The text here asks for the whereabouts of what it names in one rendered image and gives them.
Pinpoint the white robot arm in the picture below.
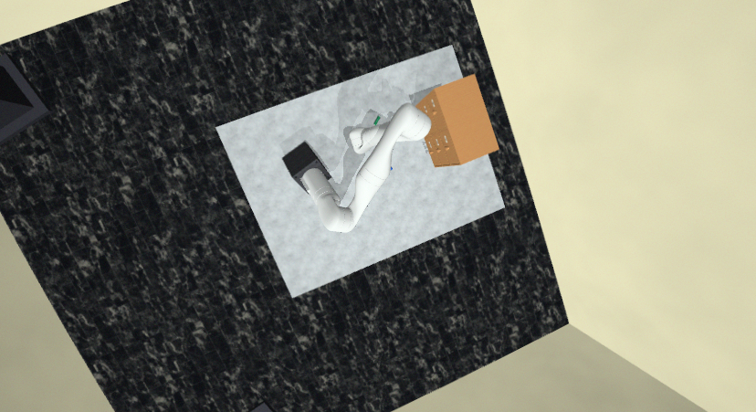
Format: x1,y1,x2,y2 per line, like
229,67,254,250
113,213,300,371
300,103,431,232

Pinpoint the brown wooden chest of drawers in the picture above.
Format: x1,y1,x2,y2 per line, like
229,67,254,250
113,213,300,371
415,74,499,167

